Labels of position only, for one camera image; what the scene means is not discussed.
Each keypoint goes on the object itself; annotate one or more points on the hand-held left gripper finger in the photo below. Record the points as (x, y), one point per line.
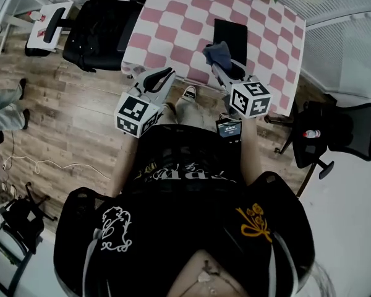
(166, 85)
(151, 76)

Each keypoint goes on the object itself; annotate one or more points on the black mesh office chair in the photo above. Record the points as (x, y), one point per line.
(343, 135)

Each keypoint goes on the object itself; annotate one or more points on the white shelf frame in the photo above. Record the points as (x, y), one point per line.
(6, 8)

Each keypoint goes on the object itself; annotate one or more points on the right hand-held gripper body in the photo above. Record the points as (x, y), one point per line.
(251, 99)

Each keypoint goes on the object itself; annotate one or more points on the person's black printed shirt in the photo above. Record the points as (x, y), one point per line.
(179, 215)

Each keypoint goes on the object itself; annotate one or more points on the person's left forearm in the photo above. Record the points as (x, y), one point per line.
(123, 166)

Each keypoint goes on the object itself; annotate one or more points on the person's right forearm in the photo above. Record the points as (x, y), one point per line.
(251, 153)

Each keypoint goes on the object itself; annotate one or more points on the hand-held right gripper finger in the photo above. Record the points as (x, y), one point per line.
(239, 67)
(217, 70)

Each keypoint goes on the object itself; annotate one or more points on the red label bottle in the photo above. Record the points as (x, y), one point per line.
(37, 16)

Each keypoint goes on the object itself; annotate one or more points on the black folding stand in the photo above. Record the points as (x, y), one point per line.
(23, 220)

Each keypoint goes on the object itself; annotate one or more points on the pink white checkered tablecloth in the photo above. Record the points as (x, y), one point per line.
(179, 26)

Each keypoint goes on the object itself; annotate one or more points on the person's leg in grey trousers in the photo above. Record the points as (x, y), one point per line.
(190, 113)

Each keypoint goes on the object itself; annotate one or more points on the black phone with lit screen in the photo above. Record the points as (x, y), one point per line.
(228, 129)

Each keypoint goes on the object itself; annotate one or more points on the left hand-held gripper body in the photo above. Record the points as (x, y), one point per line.
(135, 114)

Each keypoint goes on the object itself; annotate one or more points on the person's white black shoe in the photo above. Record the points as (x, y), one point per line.
(189, 91)

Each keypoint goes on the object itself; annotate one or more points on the clear red cap bottle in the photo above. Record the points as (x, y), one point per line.
(312, 133)

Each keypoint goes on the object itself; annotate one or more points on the blue-grey cloth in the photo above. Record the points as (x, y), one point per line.
(218, 54)

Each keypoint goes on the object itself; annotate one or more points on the white side table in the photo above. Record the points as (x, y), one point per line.
(51, 43)

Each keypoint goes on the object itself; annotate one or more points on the black notebook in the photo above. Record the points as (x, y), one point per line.
(232, 36)

